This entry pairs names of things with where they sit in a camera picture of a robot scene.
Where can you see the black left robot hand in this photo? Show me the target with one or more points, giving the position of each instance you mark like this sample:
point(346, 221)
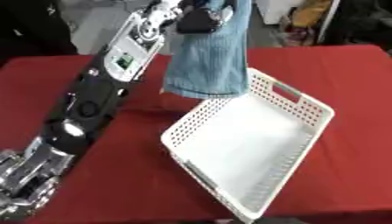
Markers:
point(200, 19)

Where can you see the light blue denim cloth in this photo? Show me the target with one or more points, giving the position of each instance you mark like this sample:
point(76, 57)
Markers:
point(209, 61)

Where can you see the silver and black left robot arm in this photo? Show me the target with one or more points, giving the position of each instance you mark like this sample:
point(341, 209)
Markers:
point(92, 96)

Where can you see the yellow bag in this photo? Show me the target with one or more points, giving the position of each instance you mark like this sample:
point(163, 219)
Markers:
point(309, 13)

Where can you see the white perforated plastic basket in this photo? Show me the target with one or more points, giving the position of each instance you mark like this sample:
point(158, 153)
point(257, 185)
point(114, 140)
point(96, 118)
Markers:
point(245, 140)

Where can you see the person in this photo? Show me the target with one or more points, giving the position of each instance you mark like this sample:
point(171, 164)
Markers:
point(28, 27)

